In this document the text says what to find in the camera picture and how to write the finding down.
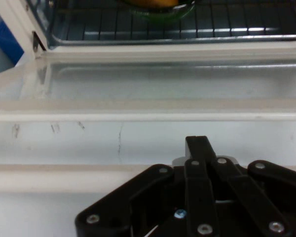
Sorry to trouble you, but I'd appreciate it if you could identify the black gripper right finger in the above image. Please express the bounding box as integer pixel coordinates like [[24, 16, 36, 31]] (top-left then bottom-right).
[[199, 135, 296, 237]]

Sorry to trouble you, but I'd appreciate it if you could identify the orange yellow food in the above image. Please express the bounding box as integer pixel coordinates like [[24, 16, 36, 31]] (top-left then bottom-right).
[[124, 0, 180, 8]]

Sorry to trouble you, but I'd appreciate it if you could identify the metal wire oven rack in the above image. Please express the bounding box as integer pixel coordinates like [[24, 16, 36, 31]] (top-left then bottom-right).
[[49, 0, 296, 47]]

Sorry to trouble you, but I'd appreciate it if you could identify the blue box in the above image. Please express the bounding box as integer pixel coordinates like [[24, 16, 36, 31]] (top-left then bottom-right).
[[0, 20, 26, 67]]

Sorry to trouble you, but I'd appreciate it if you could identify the cream oven door with handle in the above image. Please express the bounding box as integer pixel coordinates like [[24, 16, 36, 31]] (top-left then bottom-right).
[[0, 46, 296, 195]]

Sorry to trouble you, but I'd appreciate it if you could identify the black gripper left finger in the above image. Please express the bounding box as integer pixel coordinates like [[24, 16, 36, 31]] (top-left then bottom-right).
[[75, 135, 221, 237]]

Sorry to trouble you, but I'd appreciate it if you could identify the cream toaster oven body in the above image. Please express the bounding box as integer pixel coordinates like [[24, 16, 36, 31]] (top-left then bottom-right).
[[0, 0, 296, 60]]

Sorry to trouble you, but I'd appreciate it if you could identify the green glass bowl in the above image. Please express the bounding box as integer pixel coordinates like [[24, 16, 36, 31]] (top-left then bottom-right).
[[118, 0, 197, 23]]

